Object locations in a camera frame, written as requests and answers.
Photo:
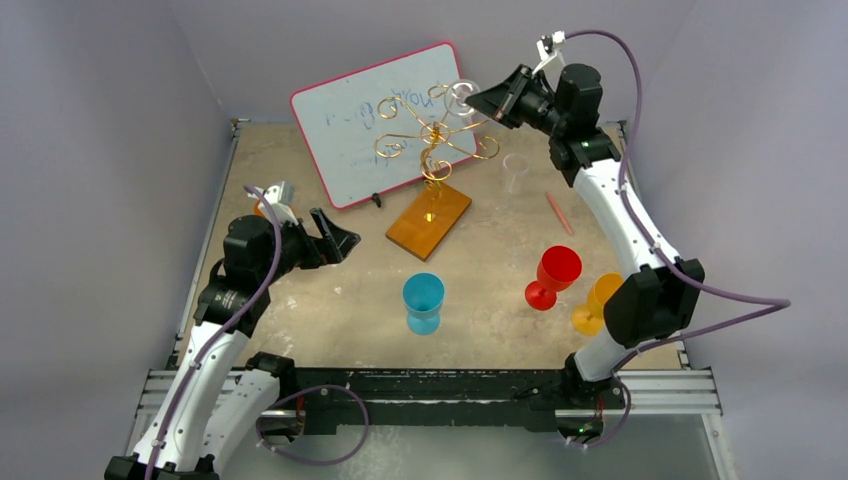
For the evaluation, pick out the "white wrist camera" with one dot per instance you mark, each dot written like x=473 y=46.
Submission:
x=280 y=196
x=549 y=49

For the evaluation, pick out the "pink pencil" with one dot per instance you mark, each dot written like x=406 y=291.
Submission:
x=556 y=208

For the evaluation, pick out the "blue plastic wine glass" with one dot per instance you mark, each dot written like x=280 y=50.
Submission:
x=423 y=296

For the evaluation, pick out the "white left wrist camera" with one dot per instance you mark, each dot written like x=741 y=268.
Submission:
x=280 y=196

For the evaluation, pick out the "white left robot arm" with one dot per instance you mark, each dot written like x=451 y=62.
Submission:
x=191 y=437

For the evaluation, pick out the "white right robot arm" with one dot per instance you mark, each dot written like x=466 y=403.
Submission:
x=653 y=302

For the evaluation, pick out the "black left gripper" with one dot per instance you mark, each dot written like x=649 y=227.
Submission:
x=334 y=240

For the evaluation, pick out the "pink framed whiteboard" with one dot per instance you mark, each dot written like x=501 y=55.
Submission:
x=365 y=130

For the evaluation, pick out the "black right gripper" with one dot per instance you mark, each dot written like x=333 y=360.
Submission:
x=521 y=96

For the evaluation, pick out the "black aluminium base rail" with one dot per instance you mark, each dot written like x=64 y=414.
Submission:
x=532 y=399

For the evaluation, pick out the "orange plastic wine glass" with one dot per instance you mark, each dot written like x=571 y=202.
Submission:
x=259 y=210

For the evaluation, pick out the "gold wire wine glass rack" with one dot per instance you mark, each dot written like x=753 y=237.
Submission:
x=424 y=224

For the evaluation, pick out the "clear wine glass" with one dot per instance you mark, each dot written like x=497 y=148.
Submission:
x=460 y=99

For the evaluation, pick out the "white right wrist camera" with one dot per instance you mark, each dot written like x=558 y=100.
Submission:
x=549 y=49

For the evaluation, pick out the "yellow plastic wine glass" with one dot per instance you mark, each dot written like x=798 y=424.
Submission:
x=588 y=318

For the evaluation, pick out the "red plastic wine glass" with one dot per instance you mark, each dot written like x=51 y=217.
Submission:
x=558 y=268

